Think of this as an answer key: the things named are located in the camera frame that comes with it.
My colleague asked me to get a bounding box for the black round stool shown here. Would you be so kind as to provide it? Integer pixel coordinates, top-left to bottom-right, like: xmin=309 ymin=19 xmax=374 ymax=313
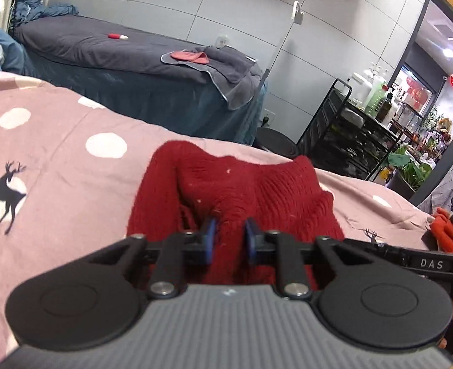
xmin=254 ymin=128 xmax=301 ymax=158

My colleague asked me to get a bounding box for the black trolley cart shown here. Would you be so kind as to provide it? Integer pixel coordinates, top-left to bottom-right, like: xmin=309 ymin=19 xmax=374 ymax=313
xmin=299 ymin=79 xmax=408 ymax=181

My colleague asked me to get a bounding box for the red cloth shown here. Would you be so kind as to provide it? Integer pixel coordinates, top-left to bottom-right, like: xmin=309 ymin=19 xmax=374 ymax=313
xmin=171 ymin=51 xmax=210 ymax=65

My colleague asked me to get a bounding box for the red knit sweater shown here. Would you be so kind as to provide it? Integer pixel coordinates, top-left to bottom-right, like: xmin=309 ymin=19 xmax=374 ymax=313
xmin=126 ymin=141 xmax=346 ymax=291

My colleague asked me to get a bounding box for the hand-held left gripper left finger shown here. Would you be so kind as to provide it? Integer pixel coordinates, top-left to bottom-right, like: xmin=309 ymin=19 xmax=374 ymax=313
xmin=86 ymin=217 xmax=217 ymax=300

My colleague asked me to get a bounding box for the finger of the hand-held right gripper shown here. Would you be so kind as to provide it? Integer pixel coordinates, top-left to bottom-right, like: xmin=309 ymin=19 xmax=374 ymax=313
xmin=342 ymin=238 xmax=406 ymax=267

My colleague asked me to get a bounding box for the green potted plant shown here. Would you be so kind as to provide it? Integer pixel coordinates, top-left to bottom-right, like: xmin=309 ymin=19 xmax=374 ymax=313
xmin=387 ymin=144 xmax=433 ymax=201

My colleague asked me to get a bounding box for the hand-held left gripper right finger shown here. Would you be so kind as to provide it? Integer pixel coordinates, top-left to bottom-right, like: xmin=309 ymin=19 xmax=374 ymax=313
xmin=244 ymin=217 xmax=369 ymax=301

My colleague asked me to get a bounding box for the grey towel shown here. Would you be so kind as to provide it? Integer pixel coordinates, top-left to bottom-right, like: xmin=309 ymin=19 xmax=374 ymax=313
xmin=160 ymin=45 xmax=264 ymax=110

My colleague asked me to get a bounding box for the orange knit sweater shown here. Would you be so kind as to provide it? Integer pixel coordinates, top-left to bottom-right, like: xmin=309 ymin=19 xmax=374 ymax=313
xmin=430 ymin=208 xmax=453 ymax=254

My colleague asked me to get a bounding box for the blue clothes pile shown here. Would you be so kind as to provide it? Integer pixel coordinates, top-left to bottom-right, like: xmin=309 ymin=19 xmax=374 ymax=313
xmin=9 ymin=13 xmax=268 ymax=147

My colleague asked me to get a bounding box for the thin clear pole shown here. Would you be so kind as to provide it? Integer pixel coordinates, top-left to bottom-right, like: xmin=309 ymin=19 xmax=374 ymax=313
xmin=264 ymin=0 xmax=315 ymax=82

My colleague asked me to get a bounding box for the row of bottles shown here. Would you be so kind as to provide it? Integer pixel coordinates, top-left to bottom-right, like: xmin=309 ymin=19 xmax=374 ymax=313
xmin=347 ymin=63 xmax=395 ymax=122

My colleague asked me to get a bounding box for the pink deer-printed blanket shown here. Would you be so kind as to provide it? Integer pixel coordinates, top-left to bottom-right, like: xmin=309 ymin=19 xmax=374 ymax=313
xmin=0 ymin=70 xmax=442 ymax=366

